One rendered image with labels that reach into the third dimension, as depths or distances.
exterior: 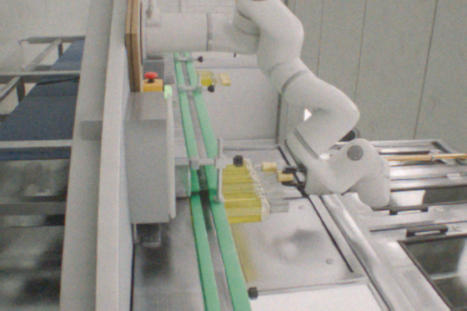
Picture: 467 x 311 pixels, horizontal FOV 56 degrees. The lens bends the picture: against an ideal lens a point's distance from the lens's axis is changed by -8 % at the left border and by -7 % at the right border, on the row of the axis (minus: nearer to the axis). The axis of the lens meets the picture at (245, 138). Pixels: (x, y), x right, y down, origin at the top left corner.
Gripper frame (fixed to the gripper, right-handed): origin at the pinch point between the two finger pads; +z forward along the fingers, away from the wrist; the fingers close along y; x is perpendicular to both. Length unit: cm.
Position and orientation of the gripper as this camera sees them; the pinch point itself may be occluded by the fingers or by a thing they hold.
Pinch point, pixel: (288, 176)
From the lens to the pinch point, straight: 140.4
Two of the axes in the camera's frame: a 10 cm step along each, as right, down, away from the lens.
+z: -10.0, -0.7, 0.7
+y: 0.4, -9.3, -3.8
